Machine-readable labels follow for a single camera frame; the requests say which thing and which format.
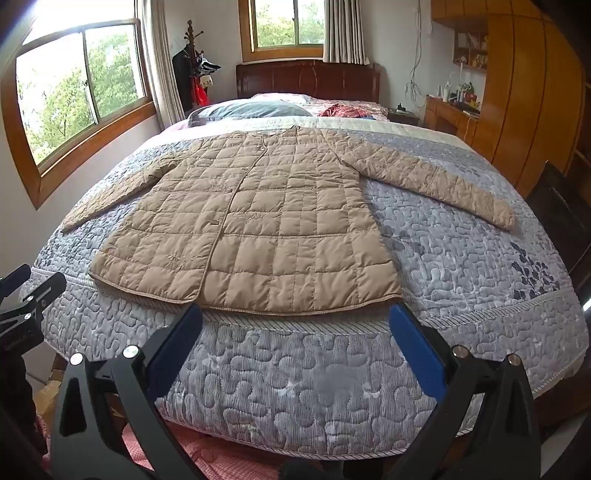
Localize dark wooden headboard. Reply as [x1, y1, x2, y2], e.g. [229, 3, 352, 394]
[235, 59, 382, 103]

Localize patterned beige curtain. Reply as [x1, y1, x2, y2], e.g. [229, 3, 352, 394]
[322, 0, 370, 65]

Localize small items on desk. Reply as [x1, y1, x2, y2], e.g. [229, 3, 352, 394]
[436, 82, 481, 114]

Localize grey quilted bedspread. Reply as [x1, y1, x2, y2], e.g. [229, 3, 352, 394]
[18, 115, 589, 457]

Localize cardboard box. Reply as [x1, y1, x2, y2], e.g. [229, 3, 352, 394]
[33, 368, 64, 418]

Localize dark clothing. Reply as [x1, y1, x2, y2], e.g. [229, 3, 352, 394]
[0, 355, 49, 476]

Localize large wooden-framed window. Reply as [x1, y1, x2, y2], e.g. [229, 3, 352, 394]
[0, 18, 158, 210]

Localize blue-grey pillow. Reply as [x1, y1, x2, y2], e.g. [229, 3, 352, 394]
[187, 100, 315, 127]

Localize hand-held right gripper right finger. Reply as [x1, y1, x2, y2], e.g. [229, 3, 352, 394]
[389, 302, 542, 480]

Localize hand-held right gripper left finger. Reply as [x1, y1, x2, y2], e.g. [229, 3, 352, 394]
[48, 305, 204, 480]

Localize wooden wardrobe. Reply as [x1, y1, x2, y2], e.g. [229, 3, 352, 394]
[431, 0, 589, 199]

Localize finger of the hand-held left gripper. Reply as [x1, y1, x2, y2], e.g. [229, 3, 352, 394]
[0, 264, 32, 303]
[17, 272, 66, 325]

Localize dark nightstand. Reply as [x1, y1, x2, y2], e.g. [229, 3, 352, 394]
[387, 108, 421, 127]

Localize beige quilted coat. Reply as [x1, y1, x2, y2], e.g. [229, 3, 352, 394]
[60, 126, 516, 315]

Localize wooden wall shelf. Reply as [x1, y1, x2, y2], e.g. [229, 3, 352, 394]
[452, 30, 489, 71]

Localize red patterned cloth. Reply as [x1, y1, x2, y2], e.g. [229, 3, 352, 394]
[318, 103, 371, 121]

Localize black hanging garment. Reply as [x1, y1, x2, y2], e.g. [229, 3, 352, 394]
[172, 44, 198, 121]

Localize pink checked cloth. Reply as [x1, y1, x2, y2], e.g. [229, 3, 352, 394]
[36, 413, 282, 480]

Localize wooden coat rack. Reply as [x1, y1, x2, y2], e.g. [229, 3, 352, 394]
[172, 19, 222, 123]

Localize small wooden-framed window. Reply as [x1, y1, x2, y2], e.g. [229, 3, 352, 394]
[238, 0, 326, 63]

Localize hanging white cables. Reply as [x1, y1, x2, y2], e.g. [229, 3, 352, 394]
[405, 0, 432, 110]

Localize wooden desk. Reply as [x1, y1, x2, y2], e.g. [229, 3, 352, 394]
[424, 95, 481, 145]

